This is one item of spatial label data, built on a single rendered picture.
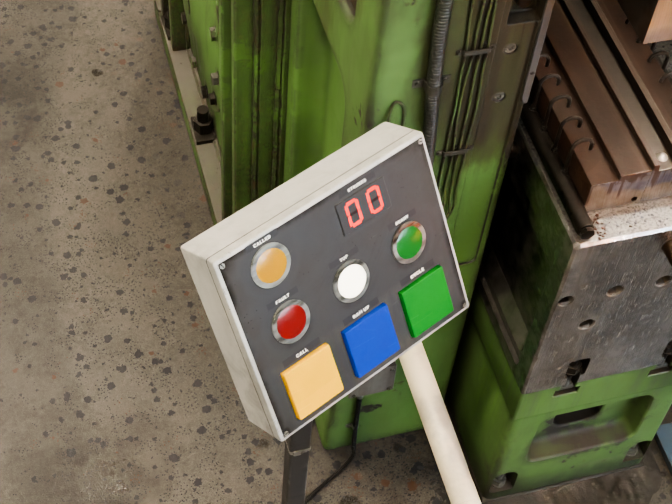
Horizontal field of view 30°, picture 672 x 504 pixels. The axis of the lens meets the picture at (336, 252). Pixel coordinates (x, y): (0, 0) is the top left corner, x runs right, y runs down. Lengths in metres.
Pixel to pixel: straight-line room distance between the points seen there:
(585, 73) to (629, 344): 0.50
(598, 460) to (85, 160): 1.43
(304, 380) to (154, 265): 1.40
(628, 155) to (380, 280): 0.50
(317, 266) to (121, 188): 1.58
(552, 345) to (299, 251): 0.72
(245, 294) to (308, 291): 0.09
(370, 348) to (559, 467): 1.07
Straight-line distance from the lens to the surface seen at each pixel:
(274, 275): 1.53
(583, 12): 2.16
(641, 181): 1.95
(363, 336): 1.64
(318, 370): 1.61
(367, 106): 1.83
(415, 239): 1.65
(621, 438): 2.65
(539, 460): 2.59
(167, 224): 3.03
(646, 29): 1.69
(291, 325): 1.56
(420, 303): 1.68
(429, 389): 2.05
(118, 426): 2.74
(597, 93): 2.03
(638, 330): 2.22
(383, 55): 1.75
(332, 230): 1.56
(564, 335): 2.14
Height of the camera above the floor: 2.40
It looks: 54 degrees down
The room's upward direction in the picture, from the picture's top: 6 degrees clockwise
